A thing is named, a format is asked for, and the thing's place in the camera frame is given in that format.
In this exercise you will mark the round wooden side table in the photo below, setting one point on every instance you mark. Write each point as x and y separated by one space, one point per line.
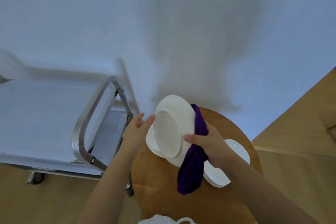
162 192

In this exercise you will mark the purple cleaning cloth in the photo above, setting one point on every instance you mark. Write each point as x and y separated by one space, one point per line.
191 174

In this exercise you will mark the person's right forearm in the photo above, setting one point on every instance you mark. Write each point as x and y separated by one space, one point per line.
262 197

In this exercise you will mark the stack of white rectangular plates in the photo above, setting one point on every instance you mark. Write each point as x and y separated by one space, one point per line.
218 179

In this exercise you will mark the person's white garment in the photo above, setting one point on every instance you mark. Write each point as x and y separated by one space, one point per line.
157 220

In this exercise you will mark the white round dinner plate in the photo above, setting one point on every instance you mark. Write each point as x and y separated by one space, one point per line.
170 126

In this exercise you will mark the steel three-tier cart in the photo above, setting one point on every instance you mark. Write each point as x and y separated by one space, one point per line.
34 118

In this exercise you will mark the person's right hand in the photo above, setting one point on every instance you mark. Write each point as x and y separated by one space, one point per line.
215 147

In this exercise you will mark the stack of white round plates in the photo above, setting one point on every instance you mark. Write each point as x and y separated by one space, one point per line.
151 145

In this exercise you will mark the person's left hand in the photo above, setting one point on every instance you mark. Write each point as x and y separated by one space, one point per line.
135 137

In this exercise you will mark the person's left forearm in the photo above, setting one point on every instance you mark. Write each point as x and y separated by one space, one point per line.
105 192

